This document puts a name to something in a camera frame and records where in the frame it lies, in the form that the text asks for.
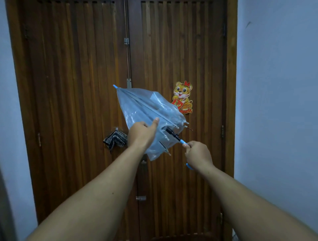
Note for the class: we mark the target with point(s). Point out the person's right hand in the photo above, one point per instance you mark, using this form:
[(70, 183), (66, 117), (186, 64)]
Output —
[(198, 155)]

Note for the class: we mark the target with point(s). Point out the person's left hand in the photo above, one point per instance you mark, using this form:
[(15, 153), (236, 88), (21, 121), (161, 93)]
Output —
[(140, 135)]

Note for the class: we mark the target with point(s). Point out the person's left thumb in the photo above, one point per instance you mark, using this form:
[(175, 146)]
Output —
[(154, 125)]

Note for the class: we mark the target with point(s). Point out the person's right thumb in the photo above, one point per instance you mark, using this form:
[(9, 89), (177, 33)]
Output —
[(186, 146)]

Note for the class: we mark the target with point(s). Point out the transparent blue umbrella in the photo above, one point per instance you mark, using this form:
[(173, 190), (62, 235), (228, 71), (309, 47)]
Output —
[(146, 111)]

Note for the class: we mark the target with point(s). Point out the person's left forearm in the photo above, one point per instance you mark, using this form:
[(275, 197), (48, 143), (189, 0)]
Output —
[(94, 198)]

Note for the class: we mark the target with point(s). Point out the person's right forearm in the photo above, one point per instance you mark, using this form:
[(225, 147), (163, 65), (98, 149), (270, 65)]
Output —
[(253, 206)]

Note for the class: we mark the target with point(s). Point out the tiger cartoon sticker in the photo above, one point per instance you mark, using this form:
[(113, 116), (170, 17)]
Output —
[(183, 97)]

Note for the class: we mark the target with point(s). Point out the checkered grey cloth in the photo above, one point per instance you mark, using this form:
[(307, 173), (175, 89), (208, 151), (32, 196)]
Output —
[(114, 139)]

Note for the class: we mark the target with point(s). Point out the brown wooden double door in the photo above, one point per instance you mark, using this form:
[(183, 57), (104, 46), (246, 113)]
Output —
[(124, 74)]

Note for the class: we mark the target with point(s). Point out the metal door latch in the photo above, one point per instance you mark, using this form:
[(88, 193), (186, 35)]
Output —
[(140, 198)]

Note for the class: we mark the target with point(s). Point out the metal door bolt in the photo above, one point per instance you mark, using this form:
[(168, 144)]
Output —
[(127, 42)]

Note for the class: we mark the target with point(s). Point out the brown wooden door frame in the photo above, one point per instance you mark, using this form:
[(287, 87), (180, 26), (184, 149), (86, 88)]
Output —
[(232, 87)]

